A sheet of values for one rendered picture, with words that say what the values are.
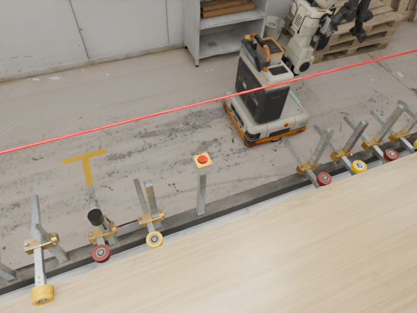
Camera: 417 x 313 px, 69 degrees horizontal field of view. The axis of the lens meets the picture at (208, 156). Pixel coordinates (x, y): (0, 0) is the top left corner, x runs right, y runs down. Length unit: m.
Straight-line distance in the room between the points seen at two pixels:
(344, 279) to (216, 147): 1.81
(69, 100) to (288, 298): 2.98
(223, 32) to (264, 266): 3.36
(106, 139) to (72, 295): 1.90
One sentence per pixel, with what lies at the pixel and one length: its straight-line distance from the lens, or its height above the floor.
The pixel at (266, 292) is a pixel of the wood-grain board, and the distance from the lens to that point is 1.49.
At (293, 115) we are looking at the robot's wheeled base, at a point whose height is 0.28.
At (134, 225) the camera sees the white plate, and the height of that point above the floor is 0.76.
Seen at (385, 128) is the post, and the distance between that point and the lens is 2.18.
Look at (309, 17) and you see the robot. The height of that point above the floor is 1.19.
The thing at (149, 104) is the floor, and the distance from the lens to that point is 3.42.
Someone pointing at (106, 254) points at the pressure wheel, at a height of 0.91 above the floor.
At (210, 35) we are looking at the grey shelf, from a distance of 4.23.
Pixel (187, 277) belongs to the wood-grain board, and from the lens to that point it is 1.47.
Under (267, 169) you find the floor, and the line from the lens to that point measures 2.90.
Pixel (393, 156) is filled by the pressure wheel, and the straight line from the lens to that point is 2.15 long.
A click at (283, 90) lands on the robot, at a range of 2.66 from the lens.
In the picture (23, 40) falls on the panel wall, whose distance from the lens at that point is 3.92.
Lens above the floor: 2.32
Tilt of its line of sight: 53 degrees down
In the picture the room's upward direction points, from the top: 4 degrees clockwise
